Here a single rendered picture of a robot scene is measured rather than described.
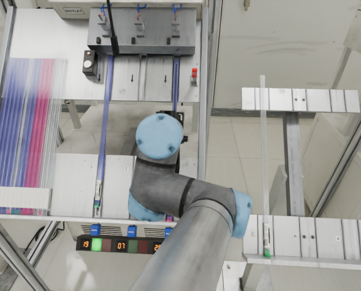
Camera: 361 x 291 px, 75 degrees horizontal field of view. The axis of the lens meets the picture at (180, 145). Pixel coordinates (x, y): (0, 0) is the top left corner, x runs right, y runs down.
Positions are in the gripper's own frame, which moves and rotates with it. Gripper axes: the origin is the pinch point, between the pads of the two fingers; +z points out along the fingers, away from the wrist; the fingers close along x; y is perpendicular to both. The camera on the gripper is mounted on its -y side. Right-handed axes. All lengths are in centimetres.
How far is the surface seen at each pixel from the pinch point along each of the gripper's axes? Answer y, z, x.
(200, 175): -10.9, -3.4, -8.9
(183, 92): 14.3, 4.3, -2.7
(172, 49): 27.5, 3.3, 1.3
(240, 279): -77, 45, -34
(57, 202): -20.7, -4.7, 34.7
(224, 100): 31, 189, -40
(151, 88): 15.4, 4.5, 7.7
